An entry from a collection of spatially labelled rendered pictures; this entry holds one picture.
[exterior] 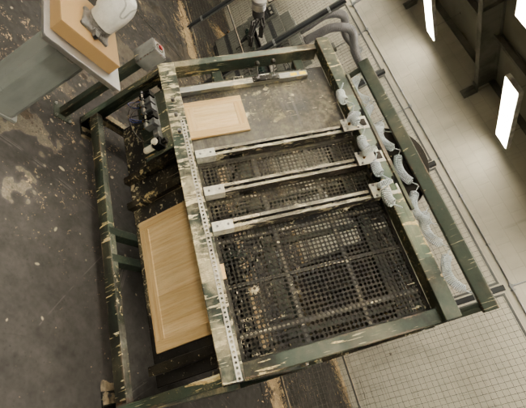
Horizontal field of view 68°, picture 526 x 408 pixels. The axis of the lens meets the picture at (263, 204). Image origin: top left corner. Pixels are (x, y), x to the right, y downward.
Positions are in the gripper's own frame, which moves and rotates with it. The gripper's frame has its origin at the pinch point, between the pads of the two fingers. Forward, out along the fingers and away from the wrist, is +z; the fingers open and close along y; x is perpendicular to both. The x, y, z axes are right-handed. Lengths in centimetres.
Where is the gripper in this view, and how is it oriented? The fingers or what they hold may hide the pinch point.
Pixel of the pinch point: (256, 40)
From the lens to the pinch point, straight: 277.9
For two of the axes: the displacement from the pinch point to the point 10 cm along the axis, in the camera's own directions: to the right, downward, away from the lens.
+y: 4.7, -6.8, 5.7
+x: -8.8, -4.3, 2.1
